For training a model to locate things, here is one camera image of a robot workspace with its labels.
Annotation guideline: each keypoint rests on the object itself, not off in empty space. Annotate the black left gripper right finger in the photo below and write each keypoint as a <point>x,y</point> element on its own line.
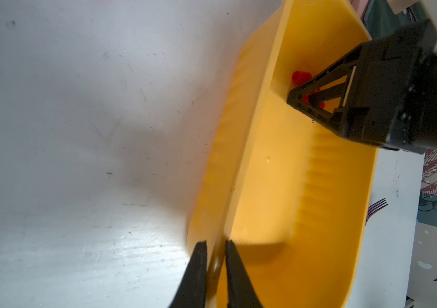
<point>240,291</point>

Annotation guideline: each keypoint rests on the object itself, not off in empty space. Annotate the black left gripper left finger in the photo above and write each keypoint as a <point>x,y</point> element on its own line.
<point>192,289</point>

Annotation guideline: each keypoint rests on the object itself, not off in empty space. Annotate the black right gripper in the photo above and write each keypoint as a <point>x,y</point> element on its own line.
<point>390,86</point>

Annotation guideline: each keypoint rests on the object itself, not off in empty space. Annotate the red sleeve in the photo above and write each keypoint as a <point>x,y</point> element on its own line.
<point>314,98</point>
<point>300,77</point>

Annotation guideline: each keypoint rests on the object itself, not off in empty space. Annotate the yellow plastic storage tray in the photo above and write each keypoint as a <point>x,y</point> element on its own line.
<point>290,194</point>

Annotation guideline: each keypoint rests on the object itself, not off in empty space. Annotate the dark green cloth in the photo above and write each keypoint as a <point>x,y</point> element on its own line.
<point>380,21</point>

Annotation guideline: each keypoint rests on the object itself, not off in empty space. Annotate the purple black fork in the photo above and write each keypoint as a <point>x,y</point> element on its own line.
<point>376,207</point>

